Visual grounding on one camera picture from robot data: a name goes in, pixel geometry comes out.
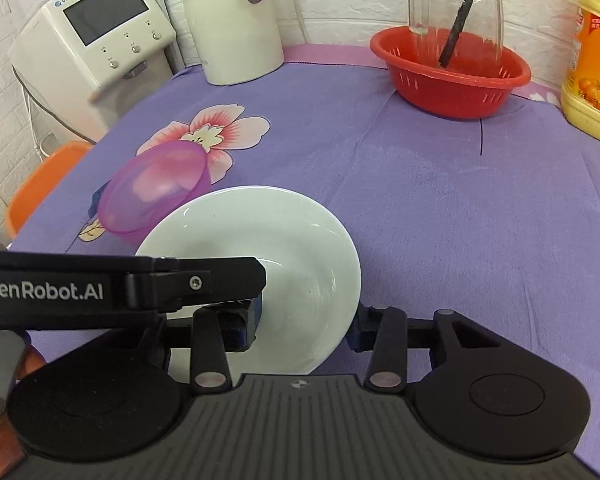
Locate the white ceramic patterned bowl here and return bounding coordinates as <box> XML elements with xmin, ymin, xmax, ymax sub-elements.
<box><xmin>137</xmin><ymin>185</ymin><xmax>362</xmax><ymax>379</ymax></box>

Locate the purple plastic bowl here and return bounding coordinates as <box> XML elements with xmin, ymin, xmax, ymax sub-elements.
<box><xmin>97</xmin><ymin>140</ymin><xmax>211</xmax><ymax>243</ymax></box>

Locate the operator hand orange glove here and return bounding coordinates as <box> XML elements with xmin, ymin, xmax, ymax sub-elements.
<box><xmin>0</xmin><ymin>347</ymin><xmax>45</xmax><ymax>479</ymax></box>

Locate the orange plastic stool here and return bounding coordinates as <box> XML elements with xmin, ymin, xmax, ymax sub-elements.
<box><xmin>6</xmin><ymin>141</ymin><xmax>93</xmax><ymax>240</ymax></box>

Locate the purple floral tablecloth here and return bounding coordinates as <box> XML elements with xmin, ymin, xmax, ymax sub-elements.
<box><xmin>14</xmin><ymin>63</ymin><xmax>600</xmax><ymax>472</ymax></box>

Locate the white countertop water dispenser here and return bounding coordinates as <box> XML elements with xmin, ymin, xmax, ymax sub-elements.
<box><xmin>9</xmin><ymin>0</ymin><xmax>176</xmax><ymax>144</ymax></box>

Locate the black stirring stick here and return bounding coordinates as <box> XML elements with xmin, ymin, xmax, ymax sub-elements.
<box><xmin>438</xmin><ymin>0</ymin><xmax>474</xmax><ymax>68</ymax></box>

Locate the red plastic colander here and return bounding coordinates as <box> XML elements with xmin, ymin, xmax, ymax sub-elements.
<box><xmin>370</xmin><ymin>26</ymin><xmax>531</xmax><ymax>119</ymax></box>

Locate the white thermos jug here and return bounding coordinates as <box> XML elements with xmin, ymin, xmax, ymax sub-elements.
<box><xmin>183</xmin><ymin>0</ymin><xmax>284</xmax><ymax>86</ymax></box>

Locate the glass pitcher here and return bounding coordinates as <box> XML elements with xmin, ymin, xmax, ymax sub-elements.
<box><xmin>408</xmin><ymin>0</ymin><xmax>504</xmax><ymax>70</ymax></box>

